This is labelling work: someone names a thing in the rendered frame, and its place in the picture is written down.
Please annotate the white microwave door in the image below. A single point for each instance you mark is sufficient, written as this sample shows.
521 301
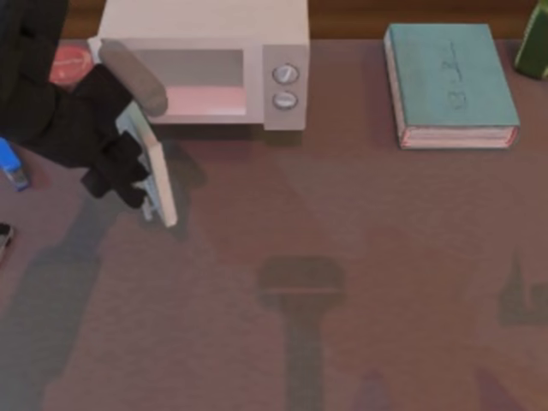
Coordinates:
162 184

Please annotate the white microwave body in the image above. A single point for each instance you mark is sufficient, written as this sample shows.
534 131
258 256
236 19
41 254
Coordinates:
205 25

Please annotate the round silver control knob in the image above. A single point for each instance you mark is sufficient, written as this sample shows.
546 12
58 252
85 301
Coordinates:
285 99
285 73

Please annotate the red round disc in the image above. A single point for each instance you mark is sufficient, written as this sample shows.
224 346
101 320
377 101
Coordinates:
70 64

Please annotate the blue stapler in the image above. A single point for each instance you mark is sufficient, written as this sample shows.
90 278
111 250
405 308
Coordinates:
12 164

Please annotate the black and white object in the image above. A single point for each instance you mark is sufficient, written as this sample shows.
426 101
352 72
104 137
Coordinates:
4 240

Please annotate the teal hardcover book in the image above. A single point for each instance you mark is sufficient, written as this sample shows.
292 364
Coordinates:
449 77

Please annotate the green book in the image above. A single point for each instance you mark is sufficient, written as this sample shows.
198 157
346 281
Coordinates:
534 43

